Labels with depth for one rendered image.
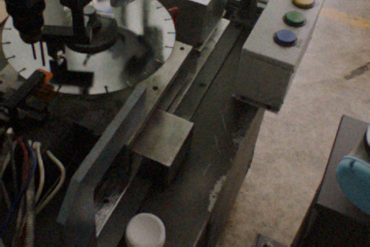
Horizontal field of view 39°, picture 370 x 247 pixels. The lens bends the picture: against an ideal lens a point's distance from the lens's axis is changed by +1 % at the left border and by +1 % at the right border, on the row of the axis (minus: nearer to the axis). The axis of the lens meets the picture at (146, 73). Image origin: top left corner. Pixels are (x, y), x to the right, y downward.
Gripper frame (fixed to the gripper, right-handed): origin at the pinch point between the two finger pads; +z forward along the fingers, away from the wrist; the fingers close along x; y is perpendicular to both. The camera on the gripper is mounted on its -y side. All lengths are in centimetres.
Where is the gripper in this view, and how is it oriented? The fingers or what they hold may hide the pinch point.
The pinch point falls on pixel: (116, 0)
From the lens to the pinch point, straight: 102.9
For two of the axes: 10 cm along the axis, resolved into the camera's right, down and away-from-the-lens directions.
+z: -5.4, 6.3, 5.6
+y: -2.3, 5.2, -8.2
